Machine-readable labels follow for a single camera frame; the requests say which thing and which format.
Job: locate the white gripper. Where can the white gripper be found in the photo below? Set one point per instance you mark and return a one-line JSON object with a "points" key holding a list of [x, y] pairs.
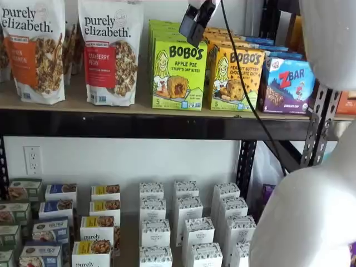
{"points": [[204, 2]]}

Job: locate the orange label granola bag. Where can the orange label granola bag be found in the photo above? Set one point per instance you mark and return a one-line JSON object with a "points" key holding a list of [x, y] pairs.
{"points": [[33, 55]]}

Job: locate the red label granola bag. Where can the red label granola bag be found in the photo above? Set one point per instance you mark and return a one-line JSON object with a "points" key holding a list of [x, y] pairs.
{"points": [[111, 58]]}

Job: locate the purple package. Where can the purple package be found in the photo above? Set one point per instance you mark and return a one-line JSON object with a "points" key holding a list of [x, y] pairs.
{"points": [[268, 194]]}

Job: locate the orange Bobo's peanut butter box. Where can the orange Bobo's peanut butter box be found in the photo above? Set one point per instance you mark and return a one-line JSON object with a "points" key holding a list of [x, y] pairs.
{"points": [[214, 30], [222, 83], [217, 41]]}

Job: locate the blue Zbar snack box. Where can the blue Zbar snack box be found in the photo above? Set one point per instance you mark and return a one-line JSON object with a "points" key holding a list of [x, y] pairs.
{"points": [[283, 54], [286, 86], [258, 41]]}

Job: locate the yellow orange package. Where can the yellow orange package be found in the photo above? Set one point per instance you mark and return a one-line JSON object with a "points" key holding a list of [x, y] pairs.
{"points": [[296, 33]]}

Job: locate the yellow label granola box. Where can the yellow label granola box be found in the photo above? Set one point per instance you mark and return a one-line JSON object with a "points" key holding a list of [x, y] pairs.
{"points": [[91, 253], [104, 208], [105, 192], [97, 228]]}

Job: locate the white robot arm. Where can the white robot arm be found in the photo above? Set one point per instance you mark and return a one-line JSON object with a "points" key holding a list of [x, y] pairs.
{"points": [[306, 217]]}

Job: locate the white floral print box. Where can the white floral print box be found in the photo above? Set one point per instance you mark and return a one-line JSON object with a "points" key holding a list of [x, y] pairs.
{"points": [[155, 257], [153, 208], [241, 256], [240, 231], [206, 256], [151, 190], [233, 208], [155, 232], [226, 192], [186, 189], [189, 208], [198, 231]]}

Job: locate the blue label oatmeal box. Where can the blue label oatmeal box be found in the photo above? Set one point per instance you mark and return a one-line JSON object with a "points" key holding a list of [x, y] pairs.
{"points": [[50, 231], [61, 192], [40, 256], [55, 208]]}

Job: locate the green label oatmeal box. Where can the green label oatmeal box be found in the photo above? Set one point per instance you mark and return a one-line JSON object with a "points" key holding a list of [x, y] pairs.
{"points": [[14, 214], [9, 236], [6, 258], [26, 189]]}

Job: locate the white wall outlet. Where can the white wall outlet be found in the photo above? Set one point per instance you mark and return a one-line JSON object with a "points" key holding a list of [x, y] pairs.
{"points": [[32, 160]]}

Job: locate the white granola bag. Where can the white granola bag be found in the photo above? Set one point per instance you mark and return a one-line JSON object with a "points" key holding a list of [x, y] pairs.
{"points": [[4, 55], [71, 53]]}

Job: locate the black metal shelving frame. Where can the black metal shelving frame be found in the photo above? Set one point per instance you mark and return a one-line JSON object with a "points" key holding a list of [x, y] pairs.
{"points": [[139, 125]]}

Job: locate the orange snack box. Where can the orange snack box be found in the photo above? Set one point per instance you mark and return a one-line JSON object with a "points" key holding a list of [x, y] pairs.
{"points": [[347, 103]]}

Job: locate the green Bobo's apple pie box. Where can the green Bobo's apple pie box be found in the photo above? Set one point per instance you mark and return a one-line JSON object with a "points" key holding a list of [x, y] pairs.
{"points": [[164, 24], [178, 72], [167, 37]]}

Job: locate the white plastic bag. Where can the white plastic bag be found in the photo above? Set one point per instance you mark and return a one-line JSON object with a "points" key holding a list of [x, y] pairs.
{"points": [[264, 167]]}

